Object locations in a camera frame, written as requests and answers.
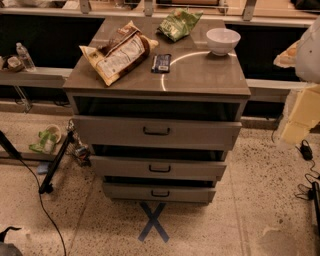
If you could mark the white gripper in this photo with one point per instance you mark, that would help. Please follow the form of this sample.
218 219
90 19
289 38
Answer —
309 58

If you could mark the white bowl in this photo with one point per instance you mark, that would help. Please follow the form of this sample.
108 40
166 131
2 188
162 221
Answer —
222 41

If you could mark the green chip bag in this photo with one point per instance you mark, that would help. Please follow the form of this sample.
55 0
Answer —
179 23

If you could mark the brown chip bag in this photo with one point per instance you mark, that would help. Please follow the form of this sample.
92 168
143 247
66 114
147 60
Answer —
126 49

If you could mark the green and white bag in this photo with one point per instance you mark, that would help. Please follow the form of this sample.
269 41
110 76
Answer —
48 139

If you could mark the dark blue snack bar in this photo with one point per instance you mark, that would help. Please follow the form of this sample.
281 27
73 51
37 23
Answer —
161 63

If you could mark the grey drawer cabinet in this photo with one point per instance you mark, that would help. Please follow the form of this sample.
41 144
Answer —
199 87

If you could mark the blue tape cross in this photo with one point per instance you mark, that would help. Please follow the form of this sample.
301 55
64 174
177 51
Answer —
153 222

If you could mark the top grey drawer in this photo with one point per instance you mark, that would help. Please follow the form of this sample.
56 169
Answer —
157 133

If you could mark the grey drawer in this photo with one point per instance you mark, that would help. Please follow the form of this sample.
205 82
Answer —
157 133
158 193
158 168

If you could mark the middle grey drawer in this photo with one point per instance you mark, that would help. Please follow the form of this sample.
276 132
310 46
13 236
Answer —
158 168

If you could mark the bottom grey drawer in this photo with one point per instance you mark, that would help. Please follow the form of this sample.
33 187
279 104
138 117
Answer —
158 193

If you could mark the clear plastic water bottle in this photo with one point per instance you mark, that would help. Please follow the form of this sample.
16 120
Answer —
25 57

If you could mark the black tripod leg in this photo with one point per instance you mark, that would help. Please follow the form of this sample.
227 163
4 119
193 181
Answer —
46 186

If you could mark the small round container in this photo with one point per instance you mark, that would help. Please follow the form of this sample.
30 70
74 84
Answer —
11 63

